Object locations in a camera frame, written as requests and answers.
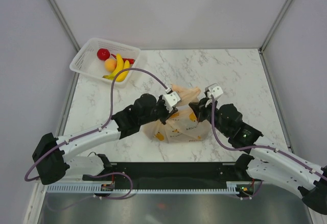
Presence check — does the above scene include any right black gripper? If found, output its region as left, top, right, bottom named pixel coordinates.
left=190, top=96, right=229, bottom=136

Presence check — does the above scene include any peach banana-print plastic bag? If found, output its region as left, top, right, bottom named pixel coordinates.
left=142, top=84, right=211, bottom=143

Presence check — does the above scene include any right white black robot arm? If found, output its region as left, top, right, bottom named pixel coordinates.
left=189, top=97, right=326, bottom=215

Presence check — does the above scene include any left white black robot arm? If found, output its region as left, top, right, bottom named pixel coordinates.
left=32, top=92, right=181, bottom=185

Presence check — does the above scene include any fake red chili pepper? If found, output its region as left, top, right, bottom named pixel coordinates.
left=111, top=54, right=135, bottom=64

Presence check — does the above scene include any fake yellow banana bunch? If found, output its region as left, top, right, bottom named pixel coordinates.
left=102, top=54, right=131, bottom=82

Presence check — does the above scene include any fake orange fruit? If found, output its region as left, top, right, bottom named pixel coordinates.
left=104, top=58, right=117, bottom=72

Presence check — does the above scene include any white plastic fruit basket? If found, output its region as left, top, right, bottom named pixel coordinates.
left=69, top=38, right=147, bottom=85

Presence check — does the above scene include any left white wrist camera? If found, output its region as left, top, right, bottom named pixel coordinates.
left=162, top=88, right=181, bottom=112

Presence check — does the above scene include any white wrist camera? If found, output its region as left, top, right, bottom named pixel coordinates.
left=162, top=88, right=181, bottom=112
left=204, top=83, right=224, bottom=101

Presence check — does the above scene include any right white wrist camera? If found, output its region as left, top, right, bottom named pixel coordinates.
left=204, top=83, right=224, bottom=101

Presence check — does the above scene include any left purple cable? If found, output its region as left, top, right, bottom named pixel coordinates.
left=24, top=67, right=171, bottom=182

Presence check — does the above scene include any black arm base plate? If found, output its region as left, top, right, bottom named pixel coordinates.
left=98, top=162, right=252, bottom=189

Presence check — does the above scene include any aluminium frame rail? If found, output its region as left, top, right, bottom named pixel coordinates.
left=35, top=161, right=314, bottom=184

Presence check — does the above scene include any white slotted cable duct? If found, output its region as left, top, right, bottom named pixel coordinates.
left=46, top=183, right=239, bottom=194

